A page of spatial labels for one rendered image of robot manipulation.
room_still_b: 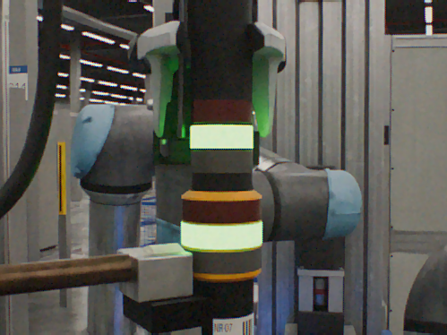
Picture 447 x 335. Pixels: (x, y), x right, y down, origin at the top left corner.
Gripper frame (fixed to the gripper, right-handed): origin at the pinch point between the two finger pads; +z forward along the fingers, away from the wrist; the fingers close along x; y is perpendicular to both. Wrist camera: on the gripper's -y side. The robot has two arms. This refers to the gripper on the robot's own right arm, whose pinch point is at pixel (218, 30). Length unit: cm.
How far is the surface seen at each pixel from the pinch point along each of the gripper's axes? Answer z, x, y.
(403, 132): -169, -79, 0
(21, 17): -663, 163, -145
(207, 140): -0.2, 0.5, 5.6
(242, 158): -0.2, -1.3, 6.6
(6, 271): 3.7, 9.8, 11.6
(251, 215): 0.1, -1.7, 9.5
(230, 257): 0.5, -0.6, 11.6
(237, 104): 0.0, -1.0, 3.8
